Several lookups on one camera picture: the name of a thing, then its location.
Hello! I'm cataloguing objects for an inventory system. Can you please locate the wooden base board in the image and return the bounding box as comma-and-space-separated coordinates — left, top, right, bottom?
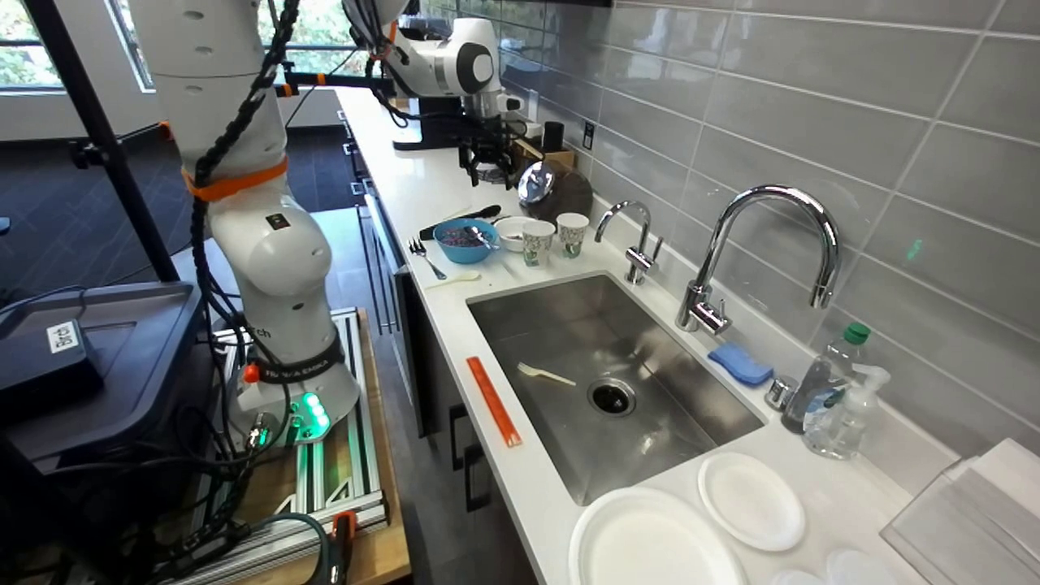
230, 321, 416, 585

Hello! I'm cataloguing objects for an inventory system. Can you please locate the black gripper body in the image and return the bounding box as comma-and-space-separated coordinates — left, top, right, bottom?
458, 115, 516, 177

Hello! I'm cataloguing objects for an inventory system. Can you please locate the cream plastic spoon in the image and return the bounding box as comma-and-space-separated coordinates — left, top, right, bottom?
433, 267, 488, 289
515, 358, 583, 393

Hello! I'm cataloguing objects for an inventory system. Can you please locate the orange cable strap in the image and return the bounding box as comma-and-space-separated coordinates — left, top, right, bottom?
181, 159, 292, 206

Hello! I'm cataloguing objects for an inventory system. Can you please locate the orange tape strip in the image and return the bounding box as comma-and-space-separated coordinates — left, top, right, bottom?
464, 354, 528, 451

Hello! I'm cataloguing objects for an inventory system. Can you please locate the white bowl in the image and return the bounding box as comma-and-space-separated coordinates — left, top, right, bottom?
494, 211, 545, 261

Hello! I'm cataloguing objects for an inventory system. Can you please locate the clear bottle with green cap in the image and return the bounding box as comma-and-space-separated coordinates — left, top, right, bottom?
799, 320, 893, 461

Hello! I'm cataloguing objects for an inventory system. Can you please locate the small chrome faucet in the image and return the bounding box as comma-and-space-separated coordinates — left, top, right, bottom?
592, 200, 666, 289

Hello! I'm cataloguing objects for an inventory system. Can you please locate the silver metal fork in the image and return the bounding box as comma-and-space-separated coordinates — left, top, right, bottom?
407, 234, 453, 284

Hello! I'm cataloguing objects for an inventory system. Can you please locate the large white plate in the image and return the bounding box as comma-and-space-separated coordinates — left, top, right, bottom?
565, 483, 752, 585

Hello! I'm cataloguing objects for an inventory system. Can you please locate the patterned paper cup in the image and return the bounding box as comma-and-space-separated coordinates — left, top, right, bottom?
554, 208, 594, 263
519, 218, 563, 272

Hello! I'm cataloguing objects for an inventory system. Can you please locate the shiny metal pot lid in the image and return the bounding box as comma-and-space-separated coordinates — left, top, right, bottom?
515, 159, 559, 211

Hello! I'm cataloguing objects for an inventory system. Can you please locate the grey cart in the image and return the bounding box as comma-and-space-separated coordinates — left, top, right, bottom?
0, 275, 253, 471

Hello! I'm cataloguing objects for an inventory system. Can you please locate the stainless steel sink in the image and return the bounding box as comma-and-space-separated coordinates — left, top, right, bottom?
464, 270, 771, 510

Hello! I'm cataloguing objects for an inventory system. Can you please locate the small white plate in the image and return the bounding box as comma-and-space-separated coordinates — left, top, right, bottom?
695, 448, 814, 556

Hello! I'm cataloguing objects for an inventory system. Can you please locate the blue bowl with colourful cereal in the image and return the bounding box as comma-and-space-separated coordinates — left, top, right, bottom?
433, 215, 505, 270

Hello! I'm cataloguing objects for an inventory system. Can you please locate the tall chrome faucet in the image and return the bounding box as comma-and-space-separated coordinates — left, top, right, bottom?
676, 183, 846, 339

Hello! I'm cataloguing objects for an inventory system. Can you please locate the white QR code tag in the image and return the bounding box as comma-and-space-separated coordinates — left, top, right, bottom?
41, 320, 85, 358

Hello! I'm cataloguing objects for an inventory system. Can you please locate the blue sponge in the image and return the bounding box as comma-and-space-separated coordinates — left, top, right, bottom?
706, 340, 778, 389

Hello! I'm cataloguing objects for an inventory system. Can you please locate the dark base cabinet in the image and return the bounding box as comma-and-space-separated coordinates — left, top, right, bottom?
341, 133, 545, 585

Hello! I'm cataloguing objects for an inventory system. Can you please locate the black slanted pole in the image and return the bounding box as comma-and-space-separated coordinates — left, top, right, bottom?
23, 0, 181, 286

